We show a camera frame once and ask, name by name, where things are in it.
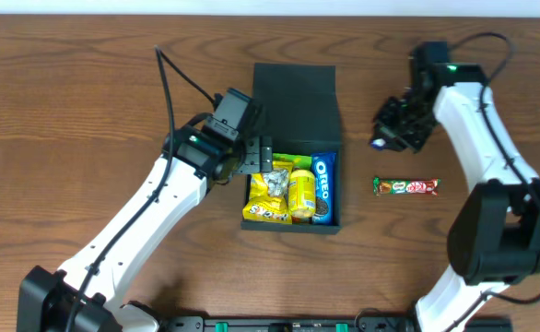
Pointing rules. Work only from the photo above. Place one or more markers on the yellow cylindrical candy pack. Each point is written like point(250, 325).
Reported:
point(301, 194)

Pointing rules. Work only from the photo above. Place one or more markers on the dark green hinged box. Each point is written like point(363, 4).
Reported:
point(302, 118)

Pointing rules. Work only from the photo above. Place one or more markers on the yellow snack bag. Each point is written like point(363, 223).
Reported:
point(267, 196)

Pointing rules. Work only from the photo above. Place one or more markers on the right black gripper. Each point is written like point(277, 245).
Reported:
point(400, 127)

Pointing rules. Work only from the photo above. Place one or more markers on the blue Oreo cookie pack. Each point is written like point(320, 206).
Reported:
point(322, 166)

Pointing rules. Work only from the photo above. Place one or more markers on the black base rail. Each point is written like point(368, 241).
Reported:
point(362, 324)

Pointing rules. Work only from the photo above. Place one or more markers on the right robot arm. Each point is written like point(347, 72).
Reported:
point(494, 244)

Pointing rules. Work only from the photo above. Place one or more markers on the green red KitKat bar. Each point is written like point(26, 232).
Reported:
point(405, 186)

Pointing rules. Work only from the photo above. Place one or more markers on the purple Dairy Milk bar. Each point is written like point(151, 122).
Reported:
point(378, 143)

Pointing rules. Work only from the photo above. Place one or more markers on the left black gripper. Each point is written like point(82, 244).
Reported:
point(253, 155)

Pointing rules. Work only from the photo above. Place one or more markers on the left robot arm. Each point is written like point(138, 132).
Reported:
point(86, 292)

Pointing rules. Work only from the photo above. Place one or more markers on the Haribo gummy worms bag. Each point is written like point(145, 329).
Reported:
point(299, 161)

